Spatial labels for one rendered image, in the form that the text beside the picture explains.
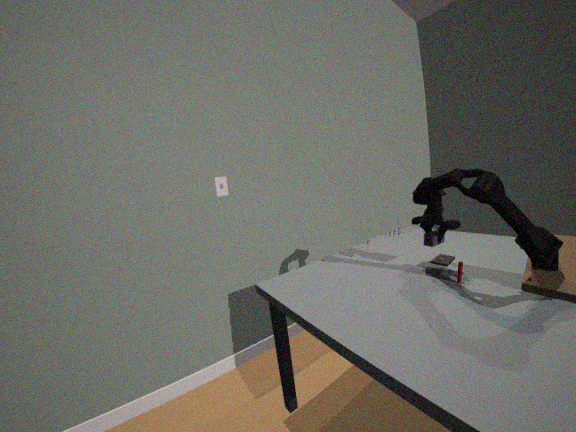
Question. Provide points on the dark red peg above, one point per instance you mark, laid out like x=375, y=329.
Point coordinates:
x=460, y=267

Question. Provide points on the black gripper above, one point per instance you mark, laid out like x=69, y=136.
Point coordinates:
x=444, y=226

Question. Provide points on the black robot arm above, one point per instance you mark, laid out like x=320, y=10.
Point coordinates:
x=539, y=244

